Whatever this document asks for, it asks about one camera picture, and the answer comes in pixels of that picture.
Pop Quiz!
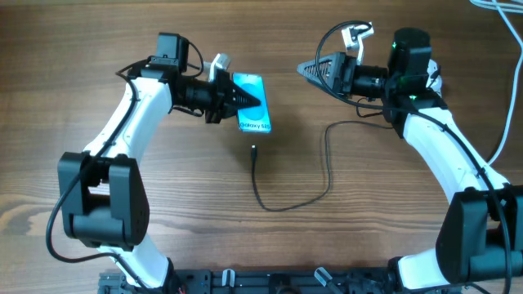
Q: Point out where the blue Galaxy smartphone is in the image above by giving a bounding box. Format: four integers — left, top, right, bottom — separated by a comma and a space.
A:
231, 72, 273, 135

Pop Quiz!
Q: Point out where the black charger cable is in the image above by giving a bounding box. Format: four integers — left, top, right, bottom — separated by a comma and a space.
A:
249, 67, 442, 213

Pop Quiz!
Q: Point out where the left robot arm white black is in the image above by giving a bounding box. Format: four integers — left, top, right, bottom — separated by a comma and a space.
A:
51, 33, 270, 293

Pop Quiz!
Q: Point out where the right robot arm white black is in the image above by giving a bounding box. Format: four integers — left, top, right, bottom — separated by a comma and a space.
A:
297, 21, 522, 292

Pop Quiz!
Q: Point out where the white power strip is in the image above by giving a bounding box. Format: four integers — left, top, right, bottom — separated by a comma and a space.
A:
426, 60, 443, 96

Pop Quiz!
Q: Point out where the white power strip cord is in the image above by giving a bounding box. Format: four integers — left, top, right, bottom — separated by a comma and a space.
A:
485, 0, 523, 167

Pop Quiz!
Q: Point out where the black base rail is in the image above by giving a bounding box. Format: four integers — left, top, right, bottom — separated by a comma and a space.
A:
98, 268, 396, 294

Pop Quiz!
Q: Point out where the white cable top corner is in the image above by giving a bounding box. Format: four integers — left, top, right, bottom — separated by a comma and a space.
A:
468, 0, 523, 15

